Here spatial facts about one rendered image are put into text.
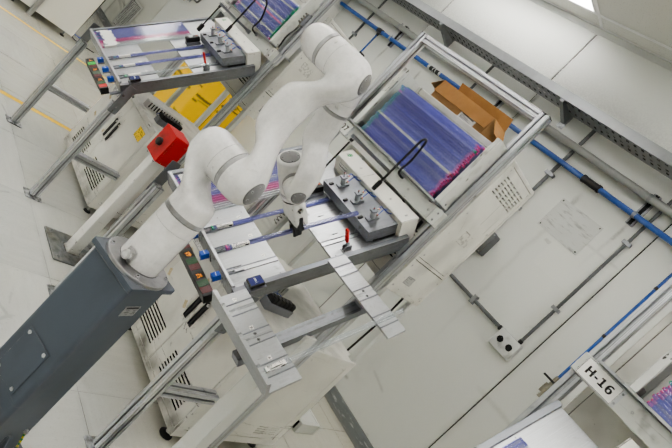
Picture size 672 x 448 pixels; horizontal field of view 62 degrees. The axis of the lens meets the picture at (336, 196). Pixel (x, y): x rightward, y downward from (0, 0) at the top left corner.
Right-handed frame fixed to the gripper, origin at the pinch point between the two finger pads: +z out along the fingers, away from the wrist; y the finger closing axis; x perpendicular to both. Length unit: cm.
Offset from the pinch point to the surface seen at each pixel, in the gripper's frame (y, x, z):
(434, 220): -13, -51, 10
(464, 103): 40, -108, 7
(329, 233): 4.5, -15.7, 14.5
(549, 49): 109, -249, 49
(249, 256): 4.6, 16.2, 9.3
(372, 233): -5.9, -28.0, 11.6
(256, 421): -9, 29, 94
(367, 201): 9.7, -35.7, 11.7
